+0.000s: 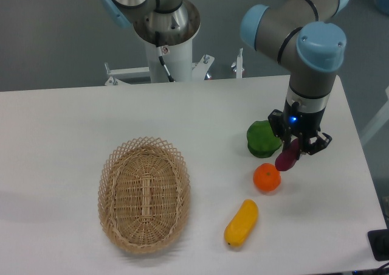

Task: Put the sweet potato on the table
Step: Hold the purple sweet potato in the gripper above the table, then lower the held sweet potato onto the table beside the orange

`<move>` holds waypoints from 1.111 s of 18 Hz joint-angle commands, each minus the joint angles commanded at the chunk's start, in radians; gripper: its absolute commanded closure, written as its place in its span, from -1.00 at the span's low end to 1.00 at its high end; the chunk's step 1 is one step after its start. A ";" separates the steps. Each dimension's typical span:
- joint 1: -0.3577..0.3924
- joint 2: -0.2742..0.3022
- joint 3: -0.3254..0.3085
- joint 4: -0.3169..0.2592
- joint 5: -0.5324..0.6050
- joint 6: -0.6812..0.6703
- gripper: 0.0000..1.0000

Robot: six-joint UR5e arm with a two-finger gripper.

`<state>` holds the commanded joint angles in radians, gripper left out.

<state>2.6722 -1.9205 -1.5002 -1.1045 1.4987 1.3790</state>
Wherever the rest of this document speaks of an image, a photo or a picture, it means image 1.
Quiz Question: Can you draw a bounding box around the green bok choy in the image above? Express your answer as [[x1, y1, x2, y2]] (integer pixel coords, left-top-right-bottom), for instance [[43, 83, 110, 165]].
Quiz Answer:
[[246, 120, 282, 158]]

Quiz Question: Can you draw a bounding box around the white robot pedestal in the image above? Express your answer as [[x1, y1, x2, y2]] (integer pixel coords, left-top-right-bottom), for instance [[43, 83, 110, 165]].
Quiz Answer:
[[133, 0, 201, 83]]

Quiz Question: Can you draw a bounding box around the woven wicker basket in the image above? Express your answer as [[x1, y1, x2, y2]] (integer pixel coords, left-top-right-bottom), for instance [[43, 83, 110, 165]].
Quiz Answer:
[[98, 137, 190, 254]]

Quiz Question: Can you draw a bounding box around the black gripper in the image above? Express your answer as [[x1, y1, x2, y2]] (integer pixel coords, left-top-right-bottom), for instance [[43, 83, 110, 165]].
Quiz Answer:
[[268, 86, 332, 156]]

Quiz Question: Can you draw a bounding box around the white post at right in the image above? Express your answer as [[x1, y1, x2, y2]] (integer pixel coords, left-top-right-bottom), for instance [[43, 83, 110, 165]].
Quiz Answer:
[[359, 87, 389, 147]]

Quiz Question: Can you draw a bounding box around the orange tangerine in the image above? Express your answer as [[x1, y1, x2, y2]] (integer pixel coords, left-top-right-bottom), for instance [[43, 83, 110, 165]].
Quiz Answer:
[[253, 163, 281, 192]]

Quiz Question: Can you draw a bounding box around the white metal base frame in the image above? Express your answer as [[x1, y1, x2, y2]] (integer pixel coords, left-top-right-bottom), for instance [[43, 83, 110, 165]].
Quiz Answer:
[[104, 47, 246, 86]]

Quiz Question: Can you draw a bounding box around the yellow mango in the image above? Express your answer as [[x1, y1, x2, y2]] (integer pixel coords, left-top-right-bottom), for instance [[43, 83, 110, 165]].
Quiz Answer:
[[224, 199, 259, 248]]

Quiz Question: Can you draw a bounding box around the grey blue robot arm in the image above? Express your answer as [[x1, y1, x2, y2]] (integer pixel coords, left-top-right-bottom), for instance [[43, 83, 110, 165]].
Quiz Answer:
[[101, 0, 349, 159]]

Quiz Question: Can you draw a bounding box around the purple sweet potato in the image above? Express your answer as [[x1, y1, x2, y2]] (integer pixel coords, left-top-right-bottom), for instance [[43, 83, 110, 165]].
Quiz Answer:
[[275, 139, 300, 172]]

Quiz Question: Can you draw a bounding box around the black cable on pedestal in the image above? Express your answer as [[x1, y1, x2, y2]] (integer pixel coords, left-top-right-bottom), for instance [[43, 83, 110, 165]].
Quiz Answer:
[[155, 31, 176, 83]]

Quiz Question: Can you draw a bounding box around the black device at edge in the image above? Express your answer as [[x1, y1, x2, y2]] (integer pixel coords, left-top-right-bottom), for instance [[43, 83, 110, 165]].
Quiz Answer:
[[367, 229, 388, 262]]

